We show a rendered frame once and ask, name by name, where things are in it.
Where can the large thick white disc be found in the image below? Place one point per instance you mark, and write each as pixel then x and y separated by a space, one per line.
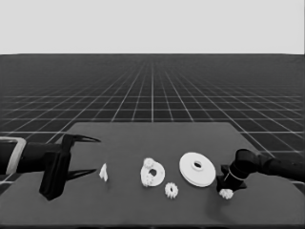
pixel 205 176

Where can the small white toothed gear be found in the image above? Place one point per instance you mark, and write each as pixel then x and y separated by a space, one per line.
pixel 168 190

